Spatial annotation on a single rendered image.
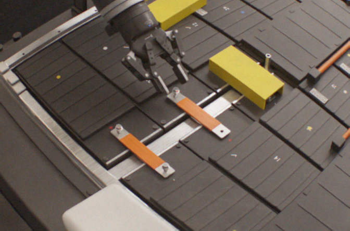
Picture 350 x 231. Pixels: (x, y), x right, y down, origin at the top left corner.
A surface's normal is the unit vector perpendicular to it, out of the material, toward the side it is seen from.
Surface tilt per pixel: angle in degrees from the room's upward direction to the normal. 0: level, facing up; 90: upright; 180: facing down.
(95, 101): 0
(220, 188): 0
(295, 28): 0
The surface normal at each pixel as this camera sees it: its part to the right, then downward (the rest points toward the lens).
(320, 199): 0.01, -0.72
